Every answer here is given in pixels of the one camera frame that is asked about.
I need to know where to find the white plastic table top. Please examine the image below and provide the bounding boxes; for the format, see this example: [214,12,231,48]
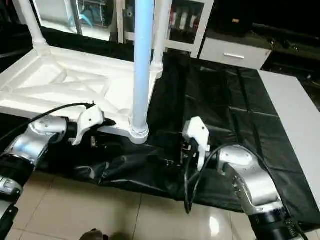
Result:
[0,46,165,146]

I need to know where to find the white plastic table leg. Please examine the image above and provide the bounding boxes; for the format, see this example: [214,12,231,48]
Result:
[149,0,174,77]
[129,0,156,139]
[14,0,52,57]

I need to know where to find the black work surface mat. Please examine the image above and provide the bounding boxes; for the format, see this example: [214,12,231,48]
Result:
[0,25,320,228]

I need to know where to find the black left robot foot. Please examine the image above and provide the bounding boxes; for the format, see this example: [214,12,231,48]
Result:
[80,229,108,240]

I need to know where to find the white drawer unit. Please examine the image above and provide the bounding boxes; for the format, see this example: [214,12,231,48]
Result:
[199,37,273,71]

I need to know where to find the colourful background box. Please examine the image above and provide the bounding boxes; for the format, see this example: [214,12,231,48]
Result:
[70,0,116,32]

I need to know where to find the white flat sheet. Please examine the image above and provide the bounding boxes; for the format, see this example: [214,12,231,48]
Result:
[257,70,320,211]

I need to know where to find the white glass door cabinet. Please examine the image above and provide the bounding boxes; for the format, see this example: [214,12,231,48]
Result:
[116,0,216,60]

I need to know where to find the black equipment box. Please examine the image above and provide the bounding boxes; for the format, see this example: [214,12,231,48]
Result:
[215,0,256,37]

